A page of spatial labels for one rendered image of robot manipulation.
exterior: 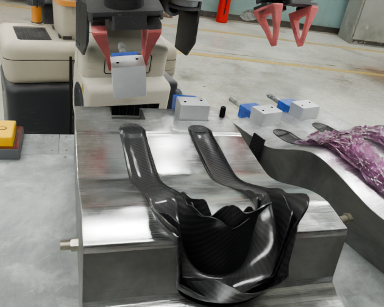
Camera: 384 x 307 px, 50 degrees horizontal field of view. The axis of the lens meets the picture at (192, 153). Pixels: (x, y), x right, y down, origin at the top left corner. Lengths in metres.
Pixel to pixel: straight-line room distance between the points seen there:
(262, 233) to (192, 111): 0.29
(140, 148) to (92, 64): 0.48
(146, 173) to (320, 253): 0.24
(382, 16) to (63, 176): 6.03
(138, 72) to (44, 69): 0.69
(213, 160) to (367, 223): 0.23
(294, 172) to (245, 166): 0.12
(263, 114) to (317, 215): 0.38
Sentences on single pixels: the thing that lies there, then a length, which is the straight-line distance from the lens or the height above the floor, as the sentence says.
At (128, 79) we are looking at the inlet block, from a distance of 0.64.
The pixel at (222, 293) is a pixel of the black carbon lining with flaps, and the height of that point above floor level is 0.89.
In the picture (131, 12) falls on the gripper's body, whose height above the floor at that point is 1.06.
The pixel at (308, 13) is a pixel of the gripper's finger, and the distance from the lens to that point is 0.89.
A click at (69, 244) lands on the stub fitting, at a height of 0.84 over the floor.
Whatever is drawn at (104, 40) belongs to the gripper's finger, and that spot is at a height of 1.02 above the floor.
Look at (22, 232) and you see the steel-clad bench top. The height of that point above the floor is 0.80.
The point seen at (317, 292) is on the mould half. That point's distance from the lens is 0.47.
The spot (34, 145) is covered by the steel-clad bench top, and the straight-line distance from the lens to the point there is 0.76.
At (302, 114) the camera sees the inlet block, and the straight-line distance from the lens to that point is 0.87.
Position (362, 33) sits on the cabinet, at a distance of 6.41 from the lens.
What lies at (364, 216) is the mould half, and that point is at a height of 0.86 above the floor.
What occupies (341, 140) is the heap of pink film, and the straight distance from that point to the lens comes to 0.67.
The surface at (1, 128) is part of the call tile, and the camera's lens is 0.74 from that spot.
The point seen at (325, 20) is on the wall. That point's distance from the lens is 6.69.
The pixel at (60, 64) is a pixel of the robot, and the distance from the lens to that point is 1.30.
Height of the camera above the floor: 1.18
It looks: 29 degrees down
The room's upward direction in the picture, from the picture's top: 10 degrees clockwise
